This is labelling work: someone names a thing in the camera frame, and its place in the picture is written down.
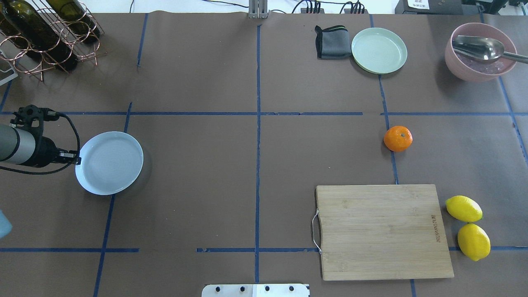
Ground white wire cup rack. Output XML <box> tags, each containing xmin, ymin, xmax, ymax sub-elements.
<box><xmin>0</xmin><ymin>50</ymin><xmax>19</xmax><ymax>86</ymax></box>

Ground grey folded cloth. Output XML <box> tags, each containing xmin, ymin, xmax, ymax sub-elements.
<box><xmin>315</xmin><ymin>25</ymin><xmax>352</xmax><ymax>60</ymax></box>

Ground yellow lemon upper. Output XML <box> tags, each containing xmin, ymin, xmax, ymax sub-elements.
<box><xmin>445</xmin><ymin>195</ymin><xmax>483</xmax><ymax>223</ymax></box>

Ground yellow lemon lower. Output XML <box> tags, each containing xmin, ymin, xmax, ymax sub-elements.
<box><xmin>457</xmin><ymin>223</ymin><xmax>491</xmax><ymax>262</ymax></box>

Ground copper wire bottle rack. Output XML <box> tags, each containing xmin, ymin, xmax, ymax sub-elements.
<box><xmin>1</xmin><ymin>0</ymin><xmax>108</xmax><ymax>81</ymax></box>

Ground dark wine bottle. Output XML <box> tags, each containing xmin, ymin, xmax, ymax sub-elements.
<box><xmin>47</xmin><ymin>0</ymin><xmax>100</xmax><ymax>45</ymax></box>
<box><xmin>1</xmin><ymin>0</ymin><xmax>78</xmax><ymax>73</ymax></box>

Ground aluminium frame post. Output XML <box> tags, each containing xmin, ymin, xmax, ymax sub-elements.
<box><xmin>248</xmin><ymin>0</ymin><xmax>269</xmax><ymax>19</ymax></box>

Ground pink bowl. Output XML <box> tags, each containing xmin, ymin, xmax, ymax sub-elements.
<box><xmin>445</xmin><ymin>23</ymin><xmax>517</xmax><ymax>82</ymax></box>

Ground metal ice scoop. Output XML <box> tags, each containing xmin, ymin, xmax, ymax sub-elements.
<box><xmin>451</xmin><ymin>35</ymin><xmax>528</xmax><ymax>64</ymax></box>

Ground yellow lemon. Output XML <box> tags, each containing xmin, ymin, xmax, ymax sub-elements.
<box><xmin>457</xmin><ymin>223</ymin><xmax>491</xmax><ymax>262</ymax></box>
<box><xmin>445</xmin><ymin>195</ymin><xmax>483</xmax><ymax>223</ymax></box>

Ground bamboo cutting board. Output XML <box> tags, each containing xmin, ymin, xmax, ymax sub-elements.
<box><xmin>315</xmin><ymin>184</ymin><xmax>454</xmax><ymax>281</ymax></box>

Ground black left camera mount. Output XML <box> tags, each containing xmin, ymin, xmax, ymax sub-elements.
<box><xmin>10</xmin><ymin>105</ymin><xmax>61</xmax><ymax>134</ymax></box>

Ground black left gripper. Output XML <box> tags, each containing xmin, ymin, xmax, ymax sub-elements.
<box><xmin>29</xmin><ymin>137</ymin><xmax>81</xmax><ymax>168</ymax></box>

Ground light blue plate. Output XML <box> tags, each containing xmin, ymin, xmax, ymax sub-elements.
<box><xmin>75</xmin><ymin>131</ymin><xmax>144</xmax><ymax>196</ymax></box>

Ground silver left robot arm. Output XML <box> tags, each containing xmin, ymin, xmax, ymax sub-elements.
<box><xmin>1</xmin><ymin>125</ymin><xmax>79</xmax><ymax>199</ymax></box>

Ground light green plate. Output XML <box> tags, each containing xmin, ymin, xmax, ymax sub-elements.
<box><xmin>351</xmin><ymin>28</ymin><xmax>408</xmax><ymax>75</ymax></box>

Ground orange mandarin fruit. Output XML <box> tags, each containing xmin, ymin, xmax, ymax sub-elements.
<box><xmin>383</xmin><ymin>125</ymin><xmax>413</xmax><ymax>152</ymax></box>

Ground clear ice cubes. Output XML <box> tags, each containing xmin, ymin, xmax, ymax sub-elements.
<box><xmin>455</xmin><ymin>53</ymin><xmax>507</xmax><ymax>75</ymax></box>

